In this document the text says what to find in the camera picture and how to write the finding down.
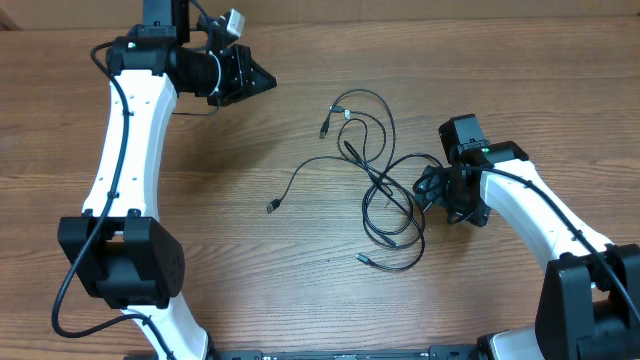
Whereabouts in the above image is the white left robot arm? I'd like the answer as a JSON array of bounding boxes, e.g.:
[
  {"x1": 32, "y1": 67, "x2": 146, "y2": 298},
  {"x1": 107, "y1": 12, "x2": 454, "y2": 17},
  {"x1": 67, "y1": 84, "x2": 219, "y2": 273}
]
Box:
[{"x1": 57, "y1": 1, "x2": 277, "y2": 359}]

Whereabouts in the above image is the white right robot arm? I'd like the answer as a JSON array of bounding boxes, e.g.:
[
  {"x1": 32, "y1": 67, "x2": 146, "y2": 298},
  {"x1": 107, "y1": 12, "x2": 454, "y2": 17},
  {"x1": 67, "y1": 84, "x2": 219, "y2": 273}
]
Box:
[{"x1": 413, "y1": 114, "x2": 639, "y2": 360}]

